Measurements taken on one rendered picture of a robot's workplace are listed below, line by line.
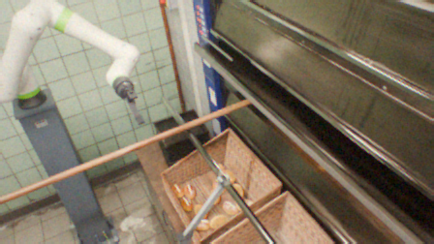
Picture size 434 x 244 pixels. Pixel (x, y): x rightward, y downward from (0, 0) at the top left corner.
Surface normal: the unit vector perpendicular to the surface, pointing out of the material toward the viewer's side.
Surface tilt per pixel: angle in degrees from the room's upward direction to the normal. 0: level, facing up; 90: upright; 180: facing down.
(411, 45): 70
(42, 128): 90
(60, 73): 90
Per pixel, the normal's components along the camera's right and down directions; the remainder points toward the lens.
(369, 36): -0.88, 0.06
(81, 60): 0.44, 0.50
